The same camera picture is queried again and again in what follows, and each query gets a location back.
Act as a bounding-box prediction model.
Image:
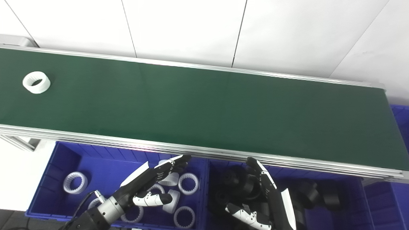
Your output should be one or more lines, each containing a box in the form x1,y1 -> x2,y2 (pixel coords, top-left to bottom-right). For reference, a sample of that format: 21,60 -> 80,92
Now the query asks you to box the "blue bin with black parts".
204,159 -> 373,230

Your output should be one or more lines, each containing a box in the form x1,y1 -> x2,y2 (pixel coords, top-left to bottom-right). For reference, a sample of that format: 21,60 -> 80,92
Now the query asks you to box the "blue bin with white parts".
25,141 -> 208,230

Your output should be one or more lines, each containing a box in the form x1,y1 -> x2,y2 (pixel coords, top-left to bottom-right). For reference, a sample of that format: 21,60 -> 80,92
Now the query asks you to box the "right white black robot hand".
225,157 -> 297,230

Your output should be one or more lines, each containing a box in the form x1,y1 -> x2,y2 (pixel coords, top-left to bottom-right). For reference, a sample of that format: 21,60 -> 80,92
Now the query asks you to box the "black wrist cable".
67,191 -> 98,226

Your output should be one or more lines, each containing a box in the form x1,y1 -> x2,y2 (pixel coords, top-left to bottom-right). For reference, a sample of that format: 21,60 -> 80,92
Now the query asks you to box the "green conveyor belt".
0,48 -> 409,171
0,44 -> 409,183

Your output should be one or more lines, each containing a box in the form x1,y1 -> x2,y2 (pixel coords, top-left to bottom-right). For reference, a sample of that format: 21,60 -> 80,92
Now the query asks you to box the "aluminium conveyor leg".
0,135 -> 41,152

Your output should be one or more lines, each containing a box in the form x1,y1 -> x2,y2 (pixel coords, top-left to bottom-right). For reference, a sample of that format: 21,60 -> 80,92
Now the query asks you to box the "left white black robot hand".
116,155 -> 192,208

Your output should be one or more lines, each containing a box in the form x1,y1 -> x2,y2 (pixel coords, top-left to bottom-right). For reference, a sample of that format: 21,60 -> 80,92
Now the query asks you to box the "black toothed ring part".
240,179 -> 263,200
299,180 -> 320,202
223,169 -> 247,187
321,182 -> 341,210
213,190 -> 231,212

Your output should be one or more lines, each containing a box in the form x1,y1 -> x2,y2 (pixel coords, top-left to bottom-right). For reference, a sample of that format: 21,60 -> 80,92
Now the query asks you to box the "grey conveyor end cover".
0,34 -> 39,48

